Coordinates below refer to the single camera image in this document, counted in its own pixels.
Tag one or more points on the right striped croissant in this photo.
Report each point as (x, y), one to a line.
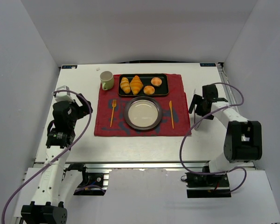
(136, 85)

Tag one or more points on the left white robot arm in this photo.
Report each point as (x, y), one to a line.
(47, 205)

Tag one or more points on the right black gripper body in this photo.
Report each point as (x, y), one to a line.
(199, 106)

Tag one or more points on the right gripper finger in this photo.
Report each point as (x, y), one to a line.
(201, 109)
(195, 101)

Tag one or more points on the black rectangular tray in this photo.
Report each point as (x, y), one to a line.
(162, 90)

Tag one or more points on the orange plastic fork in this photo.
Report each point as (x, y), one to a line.
(114, 104)

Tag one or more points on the left striped croissant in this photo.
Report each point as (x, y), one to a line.
(125, 86)

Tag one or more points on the round bread bun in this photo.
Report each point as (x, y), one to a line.
(149, 90)
(156, 81)

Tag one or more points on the red patterned placemat cloth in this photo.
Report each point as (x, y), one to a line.
(121, 129)

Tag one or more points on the blue table label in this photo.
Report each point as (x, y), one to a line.
(208, 65)
(69, 67)

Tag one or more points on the left blue table label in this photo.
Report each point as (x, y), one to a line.
(69, 67)

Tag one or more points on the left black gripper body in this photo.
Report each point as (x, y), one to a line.
(82, 108)

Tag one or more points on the right blue table label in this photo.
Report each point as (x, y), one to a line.
(208, 65)

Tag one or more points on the orange plastic knife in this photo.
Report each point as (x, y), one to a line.
(171, 112)

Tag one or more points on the dark rimmed white plate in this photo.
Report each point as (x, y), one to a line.
(143, 113)

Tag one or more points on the aluminium table frame rail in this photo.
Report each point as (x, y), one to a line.
(231, 93)

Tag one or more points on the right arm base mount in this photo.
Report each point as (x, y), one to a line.
(206, 186)

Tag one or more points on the striped croissant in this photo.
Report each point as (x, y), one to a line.
(136, 85)
(125, 86)

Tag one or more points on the pale green mug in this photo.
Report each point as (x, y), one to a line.
(107, 80)

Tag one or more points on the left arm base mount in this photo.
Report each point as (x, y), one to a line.
(91, 181)

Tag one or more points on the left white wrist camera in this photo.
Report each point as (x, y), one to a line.
(62, 94)

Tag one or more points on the metal serving tongs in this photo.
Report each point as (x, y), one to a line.
(196, 120)

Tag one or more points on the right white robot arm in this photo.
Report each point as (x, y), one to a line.
(243, 140)

